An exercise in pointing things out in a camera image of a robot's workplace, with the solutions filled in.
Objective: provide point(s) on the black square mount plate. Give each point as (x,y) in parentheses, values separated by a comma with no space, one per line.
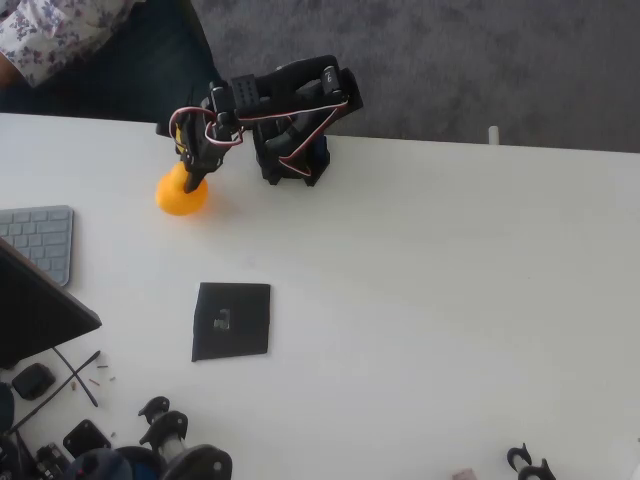
(86,439)

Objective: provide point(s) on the black cardboard square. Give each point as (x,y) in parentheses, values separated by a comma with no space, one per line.
(245,300)

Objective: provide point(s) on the black circuit module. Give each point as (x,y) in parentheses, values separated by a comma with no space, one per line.
(50,460)

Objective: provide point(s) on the white floral shirt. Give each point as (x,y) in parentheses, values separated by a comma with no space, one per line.
(60,35)

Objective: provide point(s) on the yellow camera bracket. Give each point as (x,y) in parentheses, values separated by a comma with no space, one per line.
(178,141)

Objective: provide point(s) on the person's bare forearm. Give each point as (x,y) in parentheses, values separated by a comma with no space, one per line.
(6,72)

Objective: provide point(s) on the dark blue round cap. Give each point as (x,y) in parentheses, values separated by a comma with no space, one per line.
(97,465)

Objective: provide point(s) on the yellow rubber duck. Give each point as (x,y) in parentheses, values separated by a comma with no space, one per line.
(172,197)

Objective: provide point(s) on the white post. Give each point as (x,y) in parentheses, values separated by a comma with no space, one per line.
(493,135)

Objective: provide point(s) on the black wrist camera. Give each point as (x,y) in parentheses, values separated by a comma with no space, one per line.
(166,129)

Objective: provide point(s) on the small black pouch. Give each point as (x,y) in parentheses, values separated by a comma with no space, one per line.
(32,381)

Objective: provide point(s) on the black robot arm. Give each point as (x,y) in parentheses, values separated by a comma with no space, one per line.
(295,80)

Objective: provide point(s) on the person in floral shirt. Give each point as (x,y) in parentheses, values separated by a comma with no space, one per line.
(150,75)

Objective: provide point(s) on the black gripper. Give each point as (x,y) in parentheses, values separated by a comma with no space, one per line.
(196,167)

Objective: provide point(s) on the grey keyboard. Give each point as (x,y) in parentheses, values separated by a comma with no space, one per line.
(35,240)

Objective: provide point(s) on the black hooked clamp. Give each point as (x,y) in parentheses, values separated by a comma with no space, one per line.
(530,467)

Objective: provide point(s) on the black zip tie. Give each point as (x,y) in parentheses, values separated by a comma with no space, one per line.
(94,356)

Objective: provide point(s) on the blue stand on black disc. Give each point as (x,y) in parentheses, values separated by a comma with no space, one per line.
(142,467)

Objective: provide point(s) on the dark round object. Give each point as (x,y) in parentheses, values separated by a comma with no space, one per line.
(5,407)

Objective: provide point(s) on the black laptop screen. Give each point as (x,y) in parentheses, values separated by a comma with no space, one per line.
(35,310)

